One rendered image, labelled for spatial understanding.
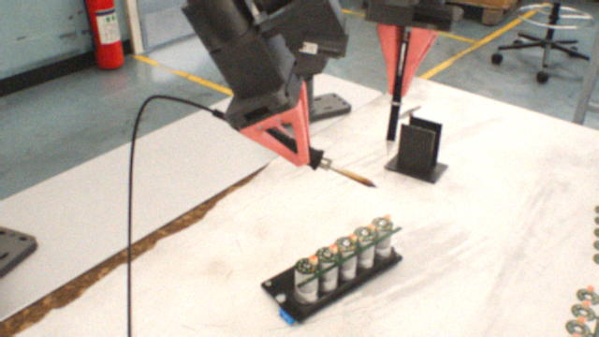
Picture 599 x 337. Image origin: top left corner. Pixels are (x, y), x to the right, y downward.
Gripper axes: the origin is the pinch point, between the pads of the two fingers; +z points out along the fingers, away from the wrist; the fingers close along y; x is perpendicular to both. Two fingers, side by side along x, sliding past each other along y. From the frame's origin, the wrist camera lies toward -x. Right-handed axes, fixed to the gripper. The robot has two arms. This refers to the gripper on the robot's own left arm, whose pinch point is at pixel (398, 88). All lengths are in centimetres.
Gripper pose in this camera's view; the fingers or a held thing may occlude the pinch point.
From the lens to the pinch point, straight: 62.9
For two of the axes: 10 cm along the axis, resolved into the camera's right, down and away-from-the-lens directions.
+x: 3.3, -2.0, 9.2
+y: 9.4, 2.0, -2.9
